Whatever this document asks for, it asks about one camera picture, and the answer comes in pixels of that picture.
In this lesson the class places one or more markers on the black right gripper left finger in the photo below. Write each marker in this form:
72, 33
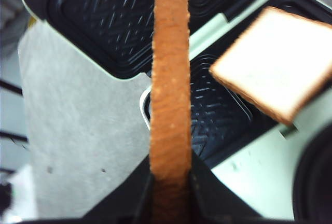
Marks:
128, 203

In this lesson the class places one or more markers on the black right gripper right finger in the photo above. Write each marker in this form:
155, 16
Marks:
212, 202

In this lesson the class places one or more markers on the breakfast maker hinged lid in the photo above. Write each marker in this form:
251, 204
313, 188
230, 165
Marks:
117, 34

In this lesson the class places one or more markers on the white bread slice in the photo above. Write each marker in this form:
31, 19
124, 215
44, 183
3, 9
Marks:
279, 63
170, 122

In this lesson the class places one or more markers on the black round frying pan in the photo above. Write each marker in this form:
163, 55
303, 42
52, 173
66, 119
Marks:
312, 182

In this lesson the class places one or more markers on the mint green breakfast maker base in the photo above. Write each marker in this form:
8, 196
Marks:
255, 157

